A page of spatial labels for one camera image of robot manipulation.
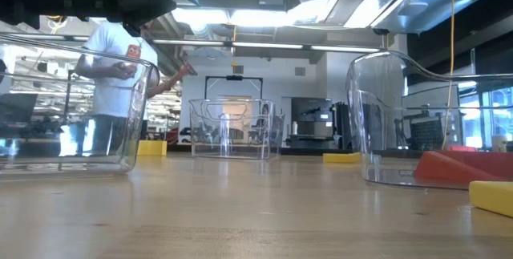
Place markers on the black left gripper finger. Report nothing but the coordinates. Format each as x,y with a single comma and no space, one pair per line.
148,4

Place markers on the yellow rectangular block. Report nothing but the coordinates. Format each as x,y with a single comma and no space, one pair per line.
493,198
340,158
152,148

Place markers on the red wedge block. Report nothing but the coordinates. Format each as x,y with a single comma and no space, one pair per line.
445,168

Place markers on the red rectangular block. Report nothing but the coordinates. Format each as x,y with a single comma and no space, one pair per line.
493,163

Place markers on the person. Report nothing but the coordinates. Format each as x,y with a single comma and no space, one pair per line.
116,86

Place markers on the linear ceiling light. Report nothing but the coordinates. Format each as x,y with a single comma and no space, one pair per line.
264,45

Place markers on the black monitor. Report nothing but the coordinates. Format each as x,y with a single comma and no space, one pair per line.
18,106

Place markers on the clear plastic bin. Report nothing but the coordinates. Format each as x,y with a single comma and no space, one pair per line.
232,146
60,159
376,130

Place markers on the white bottle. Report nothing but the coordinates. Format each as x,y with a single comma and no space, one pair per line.
295,128

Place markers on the tall black cabinet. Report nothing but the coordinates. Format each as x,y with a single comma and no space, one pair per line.
342,126

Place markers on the black pegboard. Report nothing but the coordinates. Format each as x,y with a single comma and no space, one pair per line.
426,132

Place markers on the white container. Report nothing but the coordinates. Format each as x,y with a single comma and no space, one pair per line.
499,143

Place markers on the grey wall vent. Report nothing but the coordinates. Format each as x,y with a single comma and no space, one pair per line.
238,70
300,71

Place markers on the black robot station frame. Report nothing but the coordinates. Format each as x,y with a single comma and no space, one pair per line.
234,78

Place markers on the large metal air duct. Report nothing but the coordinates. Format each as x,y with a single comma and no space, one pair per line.
421,2

